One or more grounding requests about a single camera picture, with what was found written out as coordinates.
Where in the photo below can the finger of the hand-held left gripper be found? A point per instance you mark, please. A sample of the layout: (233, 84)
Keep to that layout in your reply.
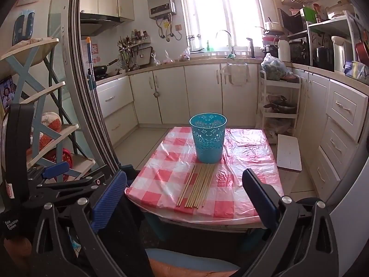
(56, 170)
(83, 183)

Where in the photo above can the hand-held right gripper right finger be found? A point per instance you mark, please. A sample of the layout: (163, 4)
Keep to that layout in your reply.
(259, 197)

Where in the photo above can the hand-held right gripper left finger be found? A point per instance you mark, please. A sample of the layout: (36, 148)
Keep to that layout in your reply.
(111, 197)

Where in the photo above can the row of wooden chopsticks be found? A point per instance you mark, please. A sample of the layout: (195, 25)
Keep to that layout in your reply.
(199, 187)

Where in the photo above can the blue perforated plastic basket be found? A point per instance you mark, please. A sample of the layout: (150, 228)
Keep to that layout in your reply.
(207, 144)

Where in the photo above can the person's left forearm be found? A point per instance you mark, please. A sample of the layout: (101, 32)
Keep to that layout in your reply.
(16, 246)

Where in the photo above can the red patterned round object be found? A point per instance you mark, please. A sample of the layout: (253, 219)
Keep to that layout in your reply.
(62, 157)

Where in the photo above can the orange white plush toy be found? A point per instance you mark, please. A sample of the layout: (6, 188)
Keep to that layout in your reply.
(50, 122)

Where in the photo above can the dark cloth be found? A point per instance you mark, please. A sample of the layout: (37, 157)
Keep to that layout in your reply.
(129, 236)

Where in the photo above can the red white checked tablecloth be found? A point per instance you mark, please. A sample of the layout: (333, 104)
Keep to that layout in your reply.
(245, 155)

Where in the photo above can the small framed photo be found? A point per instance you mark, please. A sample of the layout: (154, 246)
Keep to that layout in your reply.
(6, 92)

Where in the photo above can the small white stool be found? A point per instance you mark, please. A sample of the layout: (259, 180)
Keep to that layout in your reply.
(288, 153)

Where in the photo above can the dark cooking pot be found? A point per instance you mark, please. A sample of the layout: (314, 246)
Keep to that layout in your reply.
(281, 108)

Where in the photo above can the person's leg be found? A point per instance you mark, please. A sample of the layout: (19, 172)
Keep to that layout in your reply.
(184, 265)

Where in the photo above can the white rolling cart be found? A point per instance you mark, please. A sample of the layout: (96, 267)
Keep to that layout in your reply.
(297, 101)

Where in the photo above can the black wok pan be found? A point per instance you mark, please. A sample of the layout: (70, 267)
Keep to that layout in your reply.
(101, 69)

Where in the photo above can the blue hanging slippers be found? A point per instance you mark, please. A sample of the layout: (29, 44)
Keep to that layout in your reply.
(23, 24)

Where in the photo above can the cream drawer cabinets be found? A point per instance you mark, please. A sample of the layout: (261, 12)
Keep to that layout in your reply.
(343, 115)

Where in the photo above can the cream lower cabinets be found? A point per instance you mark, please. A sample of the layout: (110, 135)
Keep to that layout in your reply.
(201, 92)

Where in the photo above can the white hanging plastic bag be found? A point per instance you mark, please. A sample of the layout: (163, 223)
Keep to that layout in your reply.
(237, 76)

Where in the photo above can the bag of vegetables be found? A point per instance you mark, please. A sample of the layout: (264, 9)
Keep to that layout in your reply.
(274, 66)

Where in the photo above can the range hood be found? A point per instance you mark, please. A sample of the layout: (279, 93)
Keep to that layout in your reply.
(98, 21)

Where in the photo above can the utensil rack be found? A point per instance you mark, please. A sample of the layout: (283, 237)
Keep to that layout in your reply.
(129, 47)

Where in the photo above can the white thermos jug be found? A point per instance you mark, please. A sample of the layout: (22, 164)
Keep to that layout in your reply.
(284, 50)

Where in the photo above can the black slim faucet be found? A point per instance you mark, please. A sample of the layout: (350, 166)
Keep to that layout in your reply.
(250, 46)

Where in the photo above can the black electric pot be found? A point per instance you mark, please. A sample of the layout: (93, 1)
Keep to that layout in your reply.
(323, 57)

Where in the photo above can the blue tissue pack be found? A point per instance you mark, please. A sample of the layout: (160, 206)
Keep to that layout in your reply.
(354, 69)

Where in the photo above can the green bottle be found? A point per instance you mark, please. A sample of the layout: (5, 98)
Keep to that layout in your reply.
(207, 46)

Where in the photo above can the chrome sink faucet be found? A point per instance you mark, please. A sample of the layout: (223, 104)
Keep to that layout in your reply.
(229, 36)

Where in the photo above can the red hanging pan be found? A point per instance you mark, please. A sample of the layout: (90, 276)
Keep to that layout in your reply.
(362, 52)

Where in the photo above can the black microwave oven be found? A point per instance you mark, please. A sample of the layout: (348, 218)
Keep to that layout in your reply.
(292, 21)

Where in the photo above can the white counter shelf rack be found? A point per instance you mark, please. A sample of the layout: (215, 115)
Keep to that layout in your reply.
(328, 24)

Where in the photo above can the kitchen window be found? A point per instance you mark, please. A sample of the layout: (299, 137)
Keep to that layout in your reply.
(224, 8)

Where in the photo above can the wooden shelf with blue frame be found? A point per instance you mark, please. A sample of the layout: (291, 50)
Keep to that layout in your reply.
(26, 72)

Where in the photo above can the sliding door frame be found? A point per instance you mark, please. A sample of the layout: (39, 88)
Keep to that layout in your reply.
(77, 78)

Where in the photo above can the red wall stickers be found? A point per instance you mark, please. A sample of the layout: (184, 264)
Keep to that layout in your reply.
(95, 53)

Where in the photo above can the wall socket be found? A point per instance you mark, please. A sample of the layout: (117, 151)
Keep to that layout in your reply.
(178, 27)

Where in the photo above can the grey wall water heater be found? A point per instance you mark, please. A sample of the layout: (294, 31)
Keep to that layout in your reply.
(160, 0)

